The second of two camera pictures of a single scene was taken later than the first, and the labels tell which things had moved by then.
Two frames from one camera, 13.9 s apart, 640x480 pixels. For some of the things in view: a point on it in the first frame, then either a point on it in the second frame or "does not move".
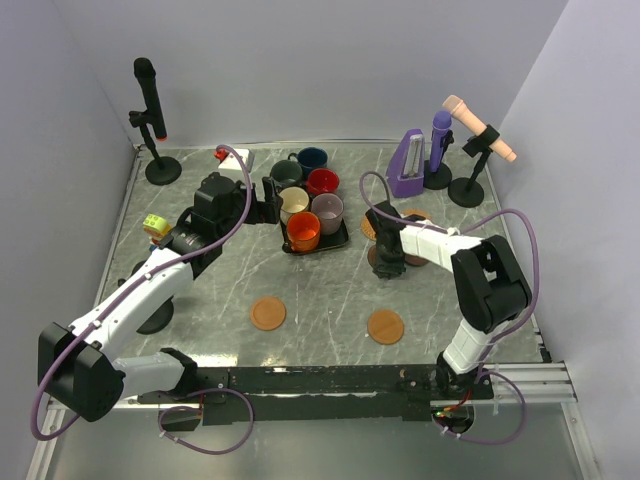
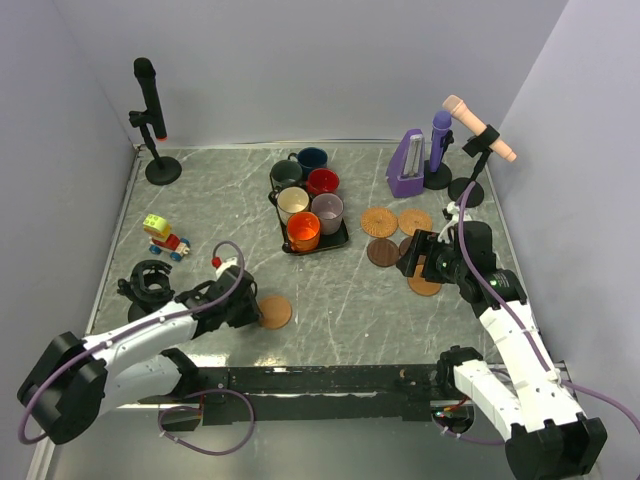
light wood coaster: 385,326 -> 421,287
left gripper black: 267,211 -> 251,315
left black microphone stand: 162,170 does not move
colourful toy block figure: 156,227 does not move
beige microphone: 457,107 does not move
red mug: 322,181 does not move
